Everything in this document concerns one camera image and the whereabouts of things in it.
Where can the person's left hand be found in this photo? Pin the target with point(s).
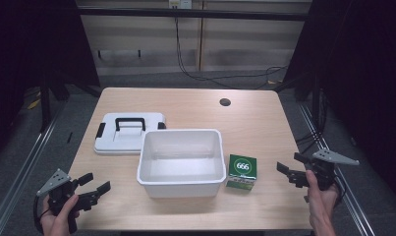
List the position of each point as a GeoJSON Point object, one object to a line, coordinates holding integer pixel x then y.
{"type": "Point", "coordinates": [59, 223]}

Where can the black metal stand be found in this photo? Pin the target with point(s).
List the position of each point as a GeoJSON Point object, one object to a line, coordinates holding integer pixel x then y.
{"type": "Point", "coordinates": [45, 105]}
{"type": "Point", "coordinates": [315, 105]}

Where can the white plastic storage box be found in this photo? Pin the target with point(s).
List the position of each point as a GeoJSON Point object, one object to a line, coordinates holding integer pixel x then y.
{"type": "Point", "coordinates": [182, 167]}

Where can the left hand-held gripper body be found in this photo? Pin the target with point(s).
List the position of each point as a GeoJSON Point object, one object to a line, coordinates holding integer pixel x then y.
{"type": "Point", "coordinates": [59, 191]}

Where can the black curtain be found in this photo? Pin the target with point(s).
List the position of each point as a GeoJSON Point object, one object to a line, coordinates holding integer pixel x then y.
{"type": "Point", "coordinates": [31, 42]}
{"type": "Point", "coordinates": [366, 82]}

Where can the metal floor rail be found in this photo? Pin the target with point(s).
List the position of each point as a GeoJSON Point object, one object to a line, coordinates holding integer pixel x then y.
{"type": "Point", "coordinates": [336, 170]}
{"type": "Point", "coordinates": [25, 157]}

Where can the white wall socket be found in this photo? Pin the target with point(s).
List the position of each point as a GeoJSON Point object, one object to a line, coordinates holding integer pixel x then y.
{"type": "Point", "coordinates": [180, 3]}

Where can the black horizontal frame bar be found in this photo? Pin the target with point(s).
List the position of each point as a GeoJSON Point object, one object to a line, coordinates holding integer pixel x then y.
{"type": "Point", "coordinates": [192, 13]}

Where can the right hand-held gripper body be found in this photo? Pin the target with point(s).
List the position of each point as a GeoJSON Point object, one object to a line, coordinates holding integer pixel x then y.
{"type": "Point", "coordinates": [323, 170]}

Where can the person's right hand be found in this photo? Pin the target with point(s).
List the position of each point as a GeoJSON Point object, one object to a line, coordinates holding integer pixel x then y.
{"type": "Point", "coordinates": [321, 205]}

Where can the green cardboard box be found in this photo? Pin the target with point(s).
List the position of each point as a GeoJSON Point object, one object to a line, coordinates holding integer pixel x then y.
{"type": "Point", "coordinates": [242, 170]}

